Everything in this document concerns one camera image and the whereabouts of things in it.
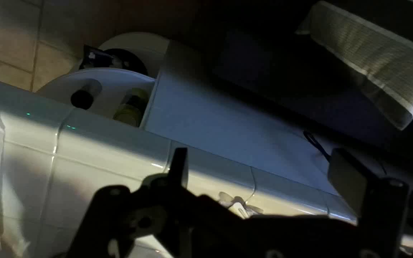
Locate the small dark bottle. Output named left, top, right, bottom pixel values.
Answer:
left=69, top=85, right=102, bottom=112

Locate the black power cable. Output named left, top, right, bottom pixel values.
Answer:
left=303, top=129, right=333, bottom=164

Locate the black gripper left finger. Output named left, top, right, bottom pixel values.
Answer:
left=66, top=147, right=195, bottom=258

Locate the white tiled counter with shelves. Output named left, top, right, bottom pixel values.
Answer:
left=0, top=30, right=362, bottom=258

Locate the dark blue sofa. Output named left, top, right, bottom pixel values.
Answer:
left=187, top=0, right=413, bottom=192

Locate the small yellowish jar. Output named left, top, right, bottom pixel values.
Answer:
left=112, top=89, right=150, bottom=128

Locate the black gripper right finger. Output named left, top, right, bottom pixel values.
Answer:
left=327, top=147, right=413, bottom=258

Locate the black bowl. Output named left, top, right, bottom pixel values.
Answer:
left=78, top=45, right=150, bottom=78

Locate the striped cushion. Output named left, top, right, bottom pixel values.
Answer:
left=296, top=0, right=413, bottom=132

